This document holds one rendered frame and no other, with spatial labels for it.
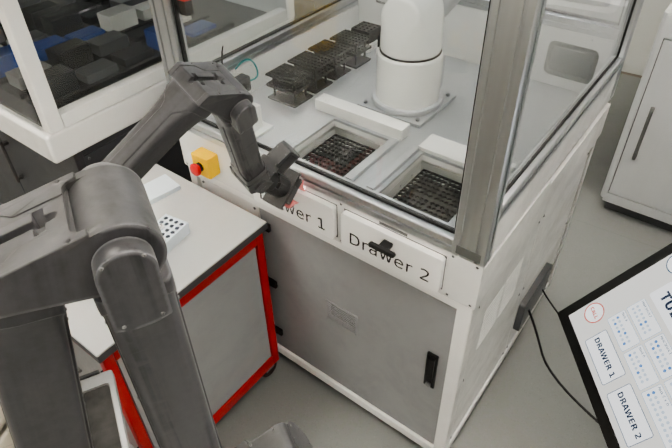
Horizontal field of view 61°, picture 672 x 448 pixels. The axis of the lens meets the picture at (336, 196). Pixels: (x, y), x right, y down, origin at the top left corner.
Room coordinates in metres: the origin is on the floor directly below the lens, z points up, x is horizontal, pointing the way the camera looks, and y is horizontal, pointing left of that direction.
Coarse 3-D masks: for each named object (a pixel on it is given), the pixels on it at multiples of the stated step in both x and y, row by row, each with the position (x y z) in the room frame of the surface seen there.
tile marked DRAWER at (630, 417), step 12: (612, 396) 0.53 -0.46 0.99; (624, 396) 0.52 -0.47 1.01; (636, 396) 0.51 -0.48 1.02; (612, 408) 0.51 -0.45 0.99; (624, 408) 0.50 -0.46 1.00; (636, 408) 0.49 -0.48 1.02; (624, 420) 0.48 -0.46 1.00; (636, 420) 0.47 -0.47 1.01; (624, 432) 0.47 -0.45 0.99; (636, 432) 0.46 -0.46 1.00; (648, 432) 0.45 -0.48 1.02; (636, 444) 0.44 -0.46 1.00
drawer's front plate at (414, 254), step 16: (352, 224) 1.07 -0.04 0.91; (368, 224) 1.05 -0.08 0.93; (352, 240) 1.07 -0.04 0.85; (368, 240) 1.04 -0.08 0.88; (400, 240) 0.99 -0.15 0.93; (368, 256) 1.04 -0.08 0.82; (400, 256) 0.98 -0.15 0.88; (416, 256) 0.96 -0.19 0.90; (432, 256) 0.93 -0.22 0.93; (400, 272) 0.98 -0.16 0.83; (416, 272) 0.95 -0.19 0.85; (432, 272) 0.93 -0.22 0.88; (432, 288) 0.92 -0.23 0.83
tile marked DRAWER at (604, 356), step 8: (592, 336) 0.65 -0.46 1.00; (600, 336) 0.64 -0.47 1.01; (608, 336) 0.63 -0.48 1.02; (592, 344) 0.63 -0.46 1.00; (600, 344) 0.62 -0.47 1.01; (608, 344) 0.62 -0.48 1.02; (592, 352) 0.62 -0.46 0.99; (600, 352) 0.61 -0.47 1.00; (608, 352) 0.60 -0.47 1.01; (616, 352) 0.59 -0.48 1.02; (592, 360) 0.60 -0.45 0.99; (600, 360) 0.60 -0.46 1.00; (608, 360) 0.59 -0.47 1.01; (616, 360) 0.58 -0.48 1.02; (600, 368) 0.58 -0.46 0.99; (608, 368) 0.58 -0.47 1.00; (616, 368) 0.57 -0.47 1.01; (600, 376) 0.57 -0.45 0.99; (608, 376) 0.56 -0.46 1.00; (616, 376) 0.56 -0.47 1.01
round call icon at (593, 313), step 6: (600, 300) 0.70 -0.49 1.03; (588, 306) 0.71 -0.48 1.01; (594, 306) 0.70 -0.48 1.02; (600, 306) 0.69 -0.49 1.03; (582, 312) 0.70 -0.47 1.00; (588, 312) 0.69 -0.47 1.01; (594, 312) 0.69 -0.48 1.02; (600, 312) 0.68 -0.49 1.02; (606, 312) 0.67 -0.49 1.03; (588, 318) 0.68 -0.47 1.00; (594, 318) 0.68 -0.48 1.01; (600, 318) 0.67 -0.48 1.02; (588, 324) 0.67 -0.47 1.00
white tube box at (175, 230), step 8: (168, 216) 1.24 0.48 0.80; (168, 224) 1.22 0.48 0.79; (176, 224) 1.21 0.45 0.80; (184, 224) 1.21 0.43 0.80; (168, 232) 1.17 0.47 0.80; (176, 232) 1.17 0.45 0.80; (184, 232) 1.20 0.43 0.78; (168, 240) 1.14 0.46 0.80; (176, 240) 1.16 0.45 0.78; (168, 248) 1.14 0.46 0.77
